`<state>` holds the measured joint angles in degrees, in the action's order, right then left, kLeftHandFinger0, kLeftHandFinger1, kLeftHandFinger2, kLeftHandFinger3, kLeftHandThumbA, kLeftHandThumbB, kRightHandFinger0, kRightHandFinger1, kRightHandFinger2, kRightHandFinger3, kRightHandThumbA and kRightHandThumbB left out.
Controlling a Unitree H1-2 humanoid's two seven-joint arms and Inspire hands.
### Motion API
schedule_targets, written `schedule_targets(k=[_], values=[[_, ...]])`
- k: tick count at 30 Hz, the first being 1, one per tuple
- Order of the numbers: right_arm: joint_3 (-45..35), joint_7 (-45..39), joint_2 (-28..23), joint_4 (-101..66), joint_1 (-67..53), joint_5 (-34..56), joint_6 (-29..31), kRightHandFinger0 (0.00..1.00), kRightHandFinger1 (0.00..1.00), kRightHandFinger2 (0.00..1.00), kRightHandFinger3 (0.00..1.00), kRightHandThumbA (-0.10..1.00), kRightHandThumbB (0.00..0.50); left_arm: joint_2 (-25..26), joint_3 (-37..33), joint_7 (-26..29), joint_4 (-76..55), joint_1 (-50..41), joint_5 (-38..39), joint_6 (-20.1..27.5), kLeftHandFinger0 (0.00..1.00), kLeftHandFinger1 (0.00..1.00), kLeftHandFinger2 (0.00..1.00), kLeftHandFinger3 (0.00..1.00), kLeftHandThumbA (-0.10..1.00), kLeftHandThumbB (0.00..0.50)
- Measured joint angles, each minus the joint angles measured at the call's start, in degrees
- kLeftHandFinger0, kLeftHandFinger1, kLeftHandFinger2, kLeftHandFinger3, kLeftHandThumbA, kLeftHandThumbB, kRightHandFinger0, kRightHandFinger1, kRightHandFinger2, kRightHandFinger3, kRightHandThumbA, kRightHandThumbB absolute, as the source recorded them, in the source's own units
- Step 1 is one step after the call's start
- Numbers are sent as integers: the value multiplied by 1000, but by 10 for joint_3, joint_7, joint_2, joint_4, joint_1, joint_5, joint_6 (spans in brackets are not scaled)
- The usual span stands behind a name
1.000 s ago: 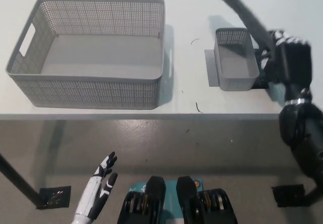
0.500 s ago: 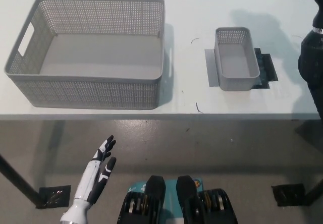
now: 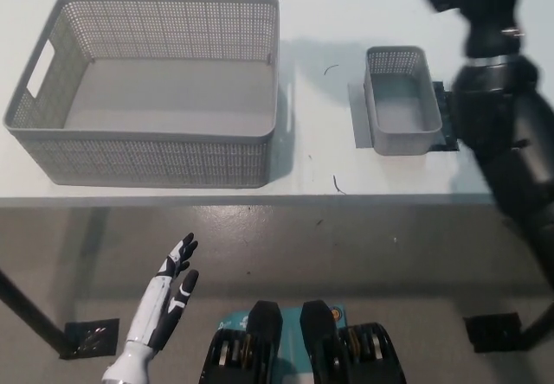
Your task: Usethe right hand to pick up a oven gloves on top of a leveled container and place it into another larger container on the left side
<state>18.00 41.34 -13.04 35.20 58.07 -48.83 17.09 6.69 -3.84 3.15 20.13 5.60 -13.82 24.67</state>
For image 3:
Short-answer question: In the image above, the black metal table leg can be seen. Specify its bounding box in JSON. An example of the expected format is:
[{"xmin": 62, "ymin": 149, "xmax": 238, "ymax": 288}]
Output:
[
  {"xmin": 517, "ymin": 301, "xmax": 554, "ymax": 353},
  {"xmin": 0, "ymin": 268, "xmax": 68, "ymax": 356}
]

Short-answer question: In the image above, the large grey perforated basket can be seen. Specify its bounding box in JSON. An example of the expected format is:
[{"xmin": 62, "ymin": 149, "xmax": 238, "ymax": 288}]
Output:
[{"xmin": 2, "ymin": 0, "xmax": 281, "ymax": 189}]

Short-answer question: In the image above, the black tape patch under basket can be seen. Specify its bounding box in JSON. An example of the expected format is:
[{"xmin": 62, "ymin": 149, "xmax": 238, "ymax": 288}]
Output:
[{"xmin": 347, "ymin": 80, "xmax": 461, "ymax": 154}]

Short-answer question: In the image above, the small grey perforated basket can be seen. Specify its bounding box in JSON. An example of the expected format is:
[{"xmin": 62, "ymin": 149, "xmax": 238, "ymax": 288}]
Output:
[{"xmin": 362, "ymin": 45, "xmax": 443, "ymax": 157}]

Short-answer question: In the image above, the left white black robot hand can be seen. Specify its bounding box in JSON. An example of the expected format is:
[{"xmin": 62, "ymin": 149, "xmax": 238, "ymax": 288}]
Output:
[{"xmin": 126, "ymin": 232, "xmax": 201, "ymax": 354}]

